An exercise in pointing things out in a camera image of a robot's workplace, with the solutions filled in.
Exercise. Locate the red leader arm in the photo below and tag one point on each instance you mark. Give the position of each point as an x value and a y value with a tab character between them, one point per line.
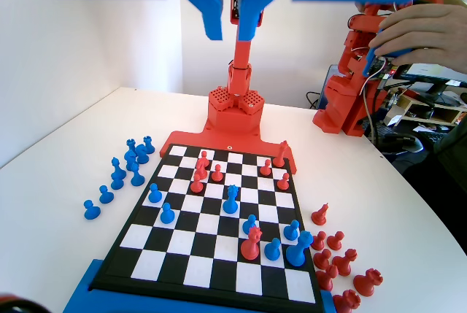
339	108

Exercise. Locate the blue chess queen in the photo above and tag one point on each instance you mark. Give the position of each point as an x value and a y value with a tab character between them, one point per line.
230	201

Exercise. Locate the red robot arm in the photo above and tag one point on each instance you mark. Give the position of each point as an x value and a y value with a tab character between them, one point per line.
242	57

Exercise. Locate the red chess pawn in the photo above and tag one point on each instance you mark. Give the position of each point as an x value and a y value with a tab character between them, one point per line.
217	174
323	260
335	240
197	186
204	156
283	182
266	169
318	242

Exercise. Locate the blue chess pawn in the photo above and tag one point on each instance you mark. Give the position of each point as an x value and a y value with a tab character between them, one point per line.
249	222
167	214
291	232
106	195
272	250
91	211
153	194

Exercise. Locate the red chess queen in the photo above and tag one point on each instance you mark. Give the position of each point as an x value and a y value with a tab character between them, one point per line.
250	247

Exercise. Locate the red chess rook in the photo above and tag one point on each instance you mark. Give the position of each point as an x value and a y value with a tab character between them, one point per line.
368	283
346	303

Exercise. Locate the person's hand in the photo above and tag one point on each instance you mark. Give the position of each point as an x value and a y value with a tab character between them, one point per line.
419	28

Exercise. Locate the grey laptop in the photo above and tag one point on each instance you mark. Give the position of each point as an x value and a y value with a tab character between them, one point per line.
328	87

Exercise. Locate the wooden desk shelf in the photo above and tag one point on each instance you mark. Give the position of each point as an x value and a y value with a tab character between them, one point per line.
423	107

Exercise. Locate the black monitor stand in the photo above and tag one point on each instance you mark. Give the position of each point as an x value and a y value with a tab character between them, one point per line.
436	85

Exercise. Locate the black white chessboard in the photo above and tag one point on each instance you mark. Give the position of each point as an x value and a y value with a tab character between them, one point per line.
204	240

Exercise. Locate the person's dark clothing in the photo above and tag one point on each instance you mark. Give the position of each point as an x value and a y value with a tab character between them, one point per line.
452	152

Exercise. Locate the red black round object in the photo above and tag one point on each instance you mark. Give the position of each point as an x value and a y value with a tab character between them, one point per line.
14	304

